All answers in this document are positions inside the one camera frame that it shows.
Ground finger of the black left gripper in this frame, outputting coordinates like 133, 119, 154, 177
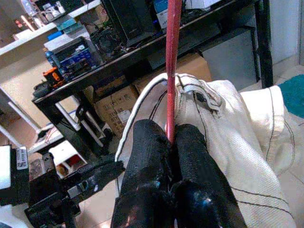
67, 174, 119, 202
77, 161, 126, 182

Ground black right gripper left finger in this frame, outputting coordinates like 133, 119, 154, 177
111, 118, 175, 228

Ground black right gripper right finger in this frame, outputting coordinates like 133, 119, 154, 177
172, 123, 247, 228

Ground cream white garment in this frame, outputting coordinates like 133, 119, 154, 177
114, 72, 297, 228

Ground white stool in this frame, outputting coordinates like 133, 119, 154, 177
48, 140, 87, 179

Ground small printed cardboard box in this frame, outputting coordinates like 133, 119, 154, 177
94, 84, 141, 137

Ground black round object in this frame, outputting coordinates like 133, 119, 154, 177
33, 82, 52, 98

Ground large cardboard box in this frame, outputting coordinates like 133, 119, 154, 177
132, 52, 212, 95

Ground orange black tool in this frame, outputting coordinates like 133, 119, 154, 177
42, 67, 66, 88

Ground blue black component box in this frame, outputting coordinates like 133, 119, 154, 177
51, 37, 103, 79

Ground grey panel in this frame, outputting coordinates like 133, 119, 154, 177
201, 28, 258, 84

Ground teal floor mat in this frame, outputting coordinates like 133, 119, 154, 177
277, 74, 304, 119

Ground flat white box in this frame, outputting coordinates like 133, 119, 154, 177
44, 25, 90, 52

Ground black metal shelf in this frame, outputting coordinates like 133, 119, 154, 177
32, 0, 274, 167

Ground black computer tower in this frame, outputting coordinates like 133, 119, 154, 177
102, 0, 155, 47

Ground teal box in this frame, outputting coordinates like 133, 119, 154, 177
57, 19, 77, 31

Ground blue white box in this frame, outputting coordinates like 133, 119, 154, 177
153, 0, 183, 29

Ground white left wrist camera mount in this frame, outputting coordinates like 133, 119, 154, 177
0, 145, 12, 190

